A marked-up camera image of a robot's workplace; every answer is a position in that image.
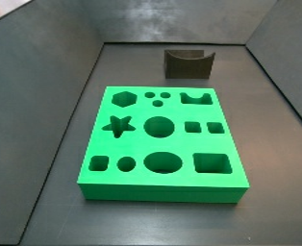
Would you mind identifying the green shape sorting board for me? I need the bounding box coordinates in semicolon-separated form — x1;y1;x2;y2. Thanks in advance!
78;86;250;203

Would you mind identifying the black curved holder stand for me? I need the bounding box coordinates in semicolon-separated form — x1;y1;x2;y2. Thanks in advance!
164;50;217;79

